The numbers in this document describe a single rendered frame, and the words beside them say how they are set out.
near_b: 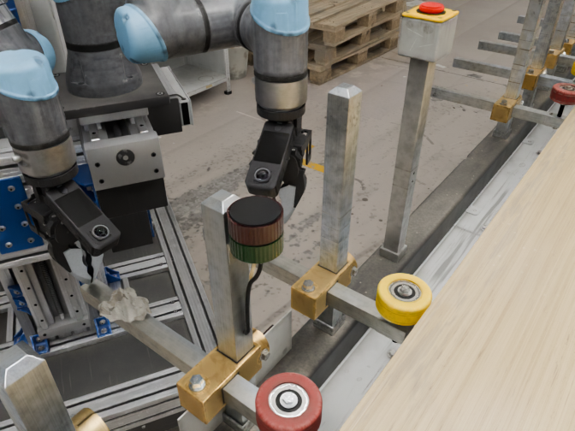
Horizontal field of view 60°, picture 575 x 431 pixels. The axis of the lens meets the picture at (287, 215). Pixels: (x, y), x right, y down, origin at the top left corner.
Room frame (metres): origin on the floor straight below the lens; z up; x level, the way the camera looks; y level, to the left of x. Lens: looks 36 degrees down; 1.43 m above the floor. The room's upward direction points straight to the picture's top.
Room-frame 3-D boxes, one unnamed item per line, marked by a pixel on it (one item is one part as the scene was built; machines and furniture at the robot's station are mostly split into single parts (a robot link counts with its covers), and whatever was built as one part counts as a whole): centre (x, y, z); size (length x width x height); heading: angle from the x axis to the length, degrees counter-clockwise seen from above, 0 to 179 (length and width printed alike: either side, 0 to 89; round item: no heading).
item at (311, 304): (0.64, -0.07, 0.83); 0.13 x 0.06 x 0.05; 143
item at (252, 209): (0.43, 0.04, 1.02); 0.06 x 0.06 x 0.22; 53
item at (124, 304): (0.55, 0.25, 0.87); 0.09 x 0.07 x 0.02; 53
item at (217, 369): (0.44, 0.08, 0.85); 0.13 x 0.06 x 0.05; 143
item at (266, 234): (0.43, 0.03, 1.11); 0.06 x 0.06 x 0.02
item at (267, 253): (0.43, 0.03, 1.09); 0.06 x 0.06 x 0.02
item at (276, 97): (0.69, 0.01, 1.16); 0.08 x 0.08 x 0.05
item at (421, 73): (0.87, -0.24, 0.93); 0.05 x 0.04 x 0.45; 143
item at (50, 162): (0.61, 0.33, 1.10); 0.08 x 0.08 x 0.05
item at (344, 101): (0.66, -0.08, 0.93); 0.03 x 0.03 x 0.48; 53
